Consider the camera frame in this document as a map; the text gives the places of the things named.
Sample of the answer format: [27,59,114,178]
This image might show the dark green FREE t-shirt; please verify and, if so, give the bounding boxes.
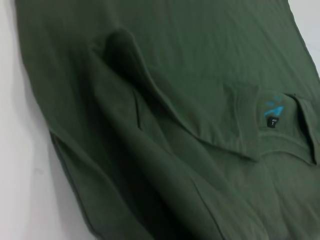
[13,0,320,240]

